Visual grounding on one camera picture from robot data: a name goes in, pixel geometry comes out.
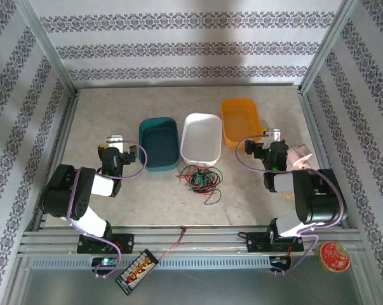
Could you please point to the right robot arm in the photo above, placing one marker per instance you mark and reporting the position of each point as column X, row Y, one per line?
column 318, row 197

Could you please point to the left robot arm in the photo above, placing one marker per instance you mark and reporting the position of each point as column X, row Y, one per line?
column 83, row 190

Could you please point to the pink white gadget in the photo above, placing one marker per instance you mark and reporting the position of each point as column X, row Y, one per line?
column 299, row 155

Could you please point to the orange plastic bin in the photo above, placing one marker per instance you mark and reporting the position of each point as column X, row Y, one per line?
column 240, row 122

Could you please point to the teal plastic bin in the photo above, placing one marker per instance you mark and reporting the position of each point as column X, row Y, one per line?
column 159, row 144

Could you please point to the small wooden block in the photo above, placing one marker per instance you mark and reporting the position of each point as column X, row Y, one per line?
column 289, row 195

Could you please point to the white plastic bin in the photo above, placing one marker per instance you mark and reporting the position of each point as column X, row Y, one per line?
column 200, row 139

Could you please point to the left controller board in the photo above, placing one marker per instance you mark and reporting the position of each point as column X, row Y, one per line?
column 104, row 261

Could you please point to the controller board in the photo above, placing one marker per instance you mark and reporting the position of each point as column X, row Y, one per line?
column 280, row 263
column 104, row 261

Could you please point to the right controller board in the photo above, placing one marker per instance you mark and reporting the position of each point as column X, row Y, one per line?
column 280, row 263

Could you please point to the black power distribution board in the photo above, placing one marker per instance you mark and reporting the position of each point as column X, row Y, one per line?
column 137, row 273

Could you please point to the red round tin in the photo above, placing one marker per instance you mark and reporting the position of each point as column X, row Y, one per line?
column 334, row 257

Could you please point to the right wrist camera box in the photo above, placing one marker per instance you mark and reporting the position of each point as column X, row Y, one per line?
column 274, row 134

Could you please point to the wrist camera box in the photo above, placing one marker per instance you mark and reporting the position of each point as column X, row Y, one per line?
column 115, row 140
column 274, row 134

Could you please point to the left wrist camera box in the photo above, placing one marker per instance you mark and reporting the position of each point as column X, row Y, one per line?
column 115, row 140

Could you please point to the aluminium frame rail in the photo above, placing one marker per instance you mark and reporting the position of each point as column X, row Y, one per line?
column 58, row 152
column 178, row 85
column 313, row 127
column 210, row 238

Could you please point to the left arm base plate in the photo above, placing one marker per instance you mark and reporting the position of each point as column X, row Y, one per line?
column 126, row 243

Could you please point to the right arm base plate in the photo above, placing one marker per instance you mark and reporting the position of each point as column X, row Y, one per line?
column 258, row 243

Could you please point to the aluminium frame post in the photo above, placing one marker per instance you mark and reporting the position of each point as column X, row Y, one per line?
column 49, row 47
column 327, row 47

